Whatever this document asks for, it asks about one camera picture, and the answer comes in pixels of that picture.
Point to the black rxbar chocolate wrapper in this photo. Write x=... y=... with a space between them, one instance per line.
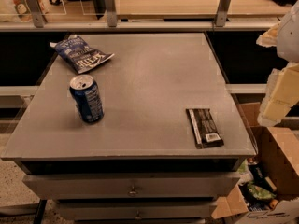
x=204 y=129

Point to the metal upper drawer knob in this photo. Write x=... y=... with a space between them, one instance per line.
x=132 y=192

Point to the grey left bracket post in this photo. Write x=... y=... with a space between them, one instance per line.
x=36 y=12

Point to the blue pepsi can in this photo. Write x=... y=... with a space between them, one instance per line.
x=84 y=90

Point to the orange white snack bag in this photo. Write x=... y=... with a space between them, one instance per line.
x=18 y=10

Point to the grey bracket post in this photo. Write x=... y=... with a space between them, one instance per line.
x=221 y=14
x=112 y=19
x=36 y=12

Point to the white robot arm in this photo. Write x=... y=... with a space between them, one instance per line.
x=288 y=36

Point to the dark bottle in box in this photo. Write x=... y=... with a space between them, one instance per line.
x=261 y=178

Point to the brown cardboard box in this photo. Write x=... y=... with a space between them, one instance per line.
x=278 y=151

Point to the grey middle bracket post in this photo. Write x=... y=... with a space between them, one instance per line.
x=112 y=19

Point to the metal drawer knob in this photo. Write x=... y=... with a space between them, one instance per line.
x=138 y=216
x=132 y=192

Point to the grey right bracket post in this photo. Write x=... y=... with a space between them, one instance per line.
x=221 y=14

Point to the grey lower drawer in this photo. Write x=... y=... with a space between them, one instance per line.
x=127 y=210

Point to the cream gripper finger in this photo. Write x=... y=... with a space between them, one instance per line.
x=269 y=38
x=281 y=94

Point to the green snack packet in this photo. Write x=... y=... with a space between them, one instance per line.
x=260 y=193

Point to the grey upper drawer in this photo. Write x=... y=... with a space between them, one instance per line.
x=148 y=185

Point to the blue kettle chips bag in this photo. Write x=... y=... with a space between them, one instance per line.
x=79 y=55

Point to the metal lower drawer knob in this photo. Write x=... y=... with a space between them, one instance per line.
x=138 y=216

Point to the grey drawer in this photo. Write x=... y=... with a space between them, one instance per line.
x=148 y=185
x=127 y=210

